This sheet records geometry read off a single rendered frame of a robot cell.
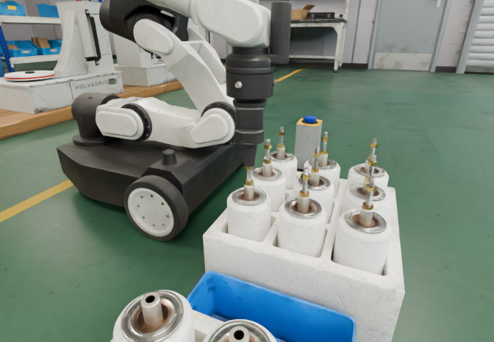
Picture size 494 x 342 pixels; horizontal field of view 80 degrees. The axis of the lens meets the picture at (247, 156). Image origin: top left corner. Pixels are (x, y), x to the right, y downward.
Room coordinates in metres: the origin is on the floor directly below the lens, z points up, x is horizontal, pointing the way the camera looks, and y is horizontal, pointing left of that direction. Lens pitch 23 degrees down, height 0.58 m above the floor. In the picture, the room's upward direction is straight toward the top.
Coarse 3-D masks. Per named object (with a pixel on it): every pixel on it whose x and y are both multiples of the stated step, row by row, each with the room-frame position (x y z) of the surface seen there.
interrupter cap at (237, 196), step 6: (234, 192) 0.56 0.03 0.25; (240, 192) 0.57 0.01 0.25; (258, 192) 0.56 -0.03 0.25; (264, 192) 0.56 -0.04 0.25; (234, 198) 0.54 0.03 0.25; (240, 198) 0.54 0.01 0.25; (258, 198) 0.54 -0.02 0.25; (264, 198) 0.54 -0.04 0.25; (240, 204) 0.52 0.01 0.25; (246, 204) 0.51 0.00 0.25; (252, 204) 0.51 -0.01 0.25
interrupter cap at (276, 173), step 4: (256, 168) 0.68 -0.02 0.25; (260, 168) 0.69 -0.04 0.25; (272, 168) 0.69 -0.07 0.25; (276, 168) 0.68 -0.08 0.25; (252, 172) 0.66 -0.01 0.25; (256, 172) 0.66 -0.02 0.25; (260, 172) 0.67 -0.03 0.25; (272, 172) 0.67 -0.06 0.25; (276, 172) 0.66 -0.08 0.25; (280, 172) 0.66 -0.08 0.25; (256, 176) 0.64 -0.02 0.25; (260, 176) 0.64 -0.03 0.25; (264, 176) 0.65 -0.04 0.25; (268, 176) 0.65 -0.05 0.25; (272, 176) 0.65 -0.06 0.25; (276, 176) 0.64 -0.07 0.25; (280, 176) 0.64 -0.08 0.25; (264, 180) 0.62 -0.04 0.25; (268, 180) 0.62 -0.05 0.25; (272, 180) 0.62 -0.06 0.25
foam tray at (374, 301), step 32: (288, 192) 0.69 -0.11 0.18; (224, 224) 0.55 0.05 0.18; (224, 256) 0.49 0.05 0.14; (256, 256) 0.46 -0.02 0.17; (288, 256) 0.45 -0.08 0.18; (288, 288) 0.44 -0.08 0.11; (320, 288) 0.41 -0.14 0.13; (352, 288) 0.39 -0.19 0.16; (384, 288) 0.37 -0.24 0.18; (384, 320) 0.37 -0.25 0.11
